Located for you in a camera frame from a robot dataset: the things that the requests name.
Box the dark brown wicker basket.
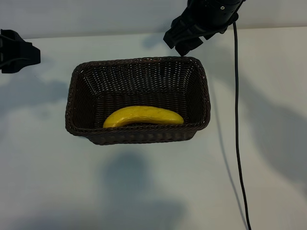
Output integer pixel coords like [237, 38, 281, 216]
[65, 56, 212, 145]

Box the yellow banana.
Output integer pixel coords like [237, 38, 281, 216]
[102, 105, 185, 129]

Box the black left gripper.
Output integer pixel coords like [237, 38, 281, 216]
[0, 29, 41, 74]

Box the long black hanging cable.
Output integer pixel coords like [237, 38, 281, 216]
[232, 21, 252, 230]

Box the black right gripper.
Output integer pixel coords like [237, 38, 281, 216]
[163, 9, 238, 56]

